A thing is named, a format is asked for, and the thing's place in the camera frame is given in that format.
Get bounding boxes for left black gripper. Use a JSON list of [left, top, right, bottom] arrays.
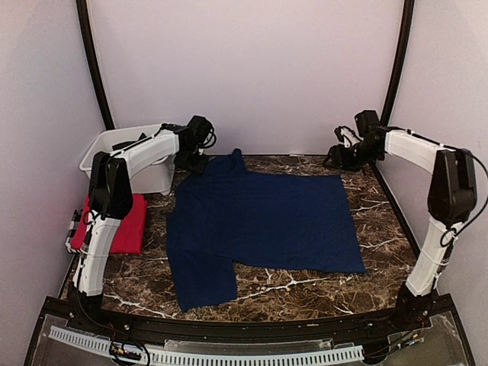
[[175, 146, 210, 176]]

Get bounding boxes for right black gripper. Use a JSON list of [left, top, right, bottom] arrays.
[[322, 140, 382, 172]]

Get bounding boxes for navy blue t-shirt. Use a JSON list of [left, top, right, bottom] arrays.
[[166, 149, 365, 311]]

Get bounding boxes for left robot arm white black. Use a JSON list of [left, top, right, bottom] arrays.
[[74, 115, 217, 300]]

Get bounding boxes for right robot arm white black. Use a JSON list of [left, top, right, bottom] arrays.
[[323, 110, 477, 297]]

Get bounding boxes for white plastic bin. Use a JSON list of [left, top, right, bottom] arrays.
[[79, 123, 175, 195]]

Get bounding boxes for black clothes in bin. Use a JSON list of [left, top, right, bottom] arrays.
[[112, 133, 149, 151]]

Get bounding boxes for folded red t-shirt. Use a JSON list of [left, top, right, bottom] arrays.
[[82, 194, 147, 254]]

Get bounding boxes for black white striped folded cloth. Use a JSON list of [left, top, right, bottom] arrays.
[[65, 210, 85, 254]]

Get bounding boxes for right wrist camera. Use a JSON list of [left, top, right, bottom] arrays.
[[334, 126, 361, 148]]

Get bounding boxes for right black frame post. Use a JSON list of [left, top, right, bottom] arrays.
[[380, 0, 415, 125]]

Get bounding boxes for black frame post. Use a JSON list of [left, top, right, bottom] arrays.
[[75, 0, 115, 130], [380, 0, 415, 125]]

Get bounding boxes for black curved front rail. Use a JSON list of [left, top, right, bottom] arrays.
[[41, 297, 454, 358]]

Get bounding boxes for left black frame post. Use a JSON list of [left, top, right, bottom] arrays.
[[75, 0, 115, 130]]

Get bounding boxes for white slotted cable duct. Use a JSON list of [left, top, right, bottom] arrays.
[[48, 326, 364, 365]]

